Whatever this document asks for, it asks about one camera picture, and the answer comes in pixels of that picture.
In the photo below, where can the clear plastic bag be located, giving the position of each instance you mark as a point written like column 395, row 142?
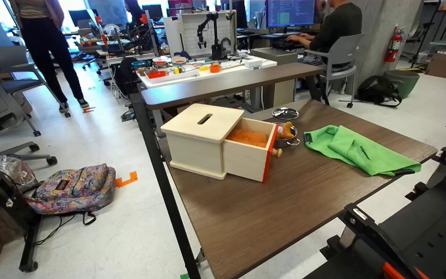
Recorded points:
column 15, row 172

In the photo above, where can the steel pot lid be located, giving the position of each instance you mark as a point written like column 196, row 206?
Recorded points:
column 285, row 113

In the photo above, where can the orange toy block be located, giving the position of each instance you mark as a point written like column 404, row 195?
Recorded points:
column 156, row 74

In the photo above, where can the white tray with toys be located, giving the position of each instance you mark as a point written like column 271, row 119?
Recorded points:
column 232, row 65

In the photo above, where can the light wooden box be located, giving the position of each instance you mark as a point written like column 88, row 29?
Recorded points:
column 200, row 136

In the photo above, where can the small steel pot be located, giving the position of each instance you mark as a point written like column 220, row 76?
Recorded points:
column 291, row 139

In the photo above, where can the grey desk chair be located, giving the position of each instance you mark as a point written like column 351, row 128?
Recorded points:
column 342, row 55

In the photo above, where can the cardboard box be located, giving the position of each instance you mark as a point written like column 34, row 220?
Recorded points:
column 443, row 63

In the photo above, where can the standing person black trousers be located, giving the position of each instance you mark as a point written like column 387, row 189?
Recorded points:
column 46, row 46

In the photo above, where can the small black robot arm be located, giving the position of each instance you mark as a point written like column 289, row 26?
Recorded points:
column 215, row 48

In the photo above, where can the seated person dark shirt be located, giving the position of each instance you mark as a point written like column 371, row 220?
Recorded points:
column 339, row 23

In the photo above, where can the brown wooden desk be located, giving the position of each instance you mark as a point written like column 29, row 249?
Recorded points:
column 223, row 85

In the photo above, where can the black metal stand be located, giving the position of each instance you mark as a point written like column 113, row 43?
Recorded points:
column 6, row 198

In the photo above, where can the black keyboard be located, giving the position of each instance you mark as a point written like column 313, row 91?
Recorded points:
column 286, row 43

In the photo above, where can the computer monitor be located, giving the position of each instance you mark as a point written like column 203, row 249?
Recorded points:
column 289, row 12

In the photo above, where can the orange plastic bracket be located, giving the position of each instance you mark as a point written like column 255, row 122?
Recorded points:
column 127, row 179

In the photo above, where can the wooden drawer orange front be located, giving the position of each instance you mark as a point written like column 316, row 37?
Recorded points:
column 246, row 156

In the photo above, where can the green storage bin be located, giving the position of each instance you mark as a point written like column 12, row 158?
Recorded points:
column 406, row 82

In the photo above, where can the red fire extinguisher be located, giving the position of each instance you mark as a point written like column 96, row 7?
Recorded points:
column 392, row 46

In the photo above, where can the orange toy cup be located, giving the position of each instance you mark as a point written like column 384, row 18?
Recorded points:
column 215, row 66

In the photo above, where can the black backpack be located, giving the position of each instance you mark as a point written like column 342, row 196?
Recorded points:
column 376, row 90

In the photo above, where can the brown orange toy figure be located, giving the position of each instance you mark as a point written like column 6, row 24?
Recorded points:
column 286, row 128

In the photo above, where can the black table leg frame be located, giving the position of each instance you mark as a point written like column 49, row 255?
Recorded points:
column 162, row 190

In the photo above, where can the colourful patterned backpack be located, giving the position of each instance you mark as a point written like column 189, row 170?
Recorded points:
column 76, row 187

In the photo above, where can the beige cabinet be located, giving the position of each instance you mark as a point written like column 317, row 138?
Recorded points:
column 279, row 93

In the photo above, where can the green microfiber cloth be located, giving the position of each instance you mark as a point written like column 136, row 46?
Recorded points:
column 367, row 152

